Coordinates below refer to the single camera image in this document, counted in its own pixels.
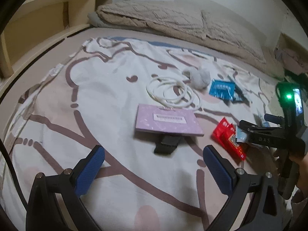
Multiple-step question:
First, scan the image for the left beige quilted pillow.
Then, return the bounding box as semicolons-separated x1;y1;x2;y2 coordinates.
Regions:
97;1;206;40

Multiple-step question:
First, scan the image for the blue foil packet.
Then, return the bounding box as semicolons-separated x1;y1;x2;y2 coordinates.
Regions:
209;79;235;101

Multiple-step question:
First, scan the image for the black object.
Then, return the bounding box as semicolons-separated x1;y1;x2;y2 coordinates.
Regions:
154;135;182;155

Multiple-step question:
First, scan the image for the right beige quilted pillow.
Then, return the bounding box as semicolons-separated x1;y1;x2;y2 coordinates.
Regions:
200;9;267;64

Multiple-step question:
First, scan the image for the pile of clothes on shelf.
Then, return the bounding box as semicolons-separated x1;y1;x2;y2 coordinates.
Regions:
274;48;307;75

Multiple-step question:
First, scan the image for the white cable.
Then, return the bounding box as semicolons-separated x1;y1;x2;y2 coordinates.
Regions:
146;77;203;110

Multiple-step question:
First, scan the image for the red snack packet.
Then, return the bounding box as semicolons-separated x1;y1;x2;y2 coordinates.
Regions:
211;117;246;161

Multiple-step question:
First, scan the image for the person's right hand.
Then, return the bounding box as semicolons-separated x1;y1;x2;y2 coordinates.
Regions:
273;149;307;199

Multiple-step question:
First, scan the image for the pink lavender card box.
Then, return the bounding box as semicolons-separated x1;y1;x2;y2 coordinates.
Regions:
135;104;204;137

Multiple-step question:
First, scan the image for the cartoon-print white blanket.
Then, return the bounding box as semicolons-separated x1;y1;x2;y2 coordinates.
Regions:
4;37;275;230

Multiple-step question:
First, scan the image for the black cable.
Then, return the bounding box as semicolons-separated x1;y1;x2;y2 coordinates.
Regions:
0;138;28;210

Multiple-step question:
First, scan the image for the beige duvet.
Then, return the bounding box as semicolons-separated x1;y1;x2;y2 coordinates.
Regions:
88;1;285;80

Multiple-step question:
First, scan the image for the wooden low shelf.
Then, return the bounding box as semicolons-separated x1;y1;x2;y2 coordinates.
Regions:
0;0;114;79

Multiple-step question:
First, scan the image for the grey fluffy ball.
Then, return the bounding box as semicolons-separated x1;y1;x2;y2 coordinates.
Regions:
182;67;211;90

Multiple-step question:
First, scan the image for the beige quilted pillow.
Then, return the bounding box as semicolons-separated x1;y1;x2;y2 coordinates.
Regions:
200;9;267;64
97;1;206;40

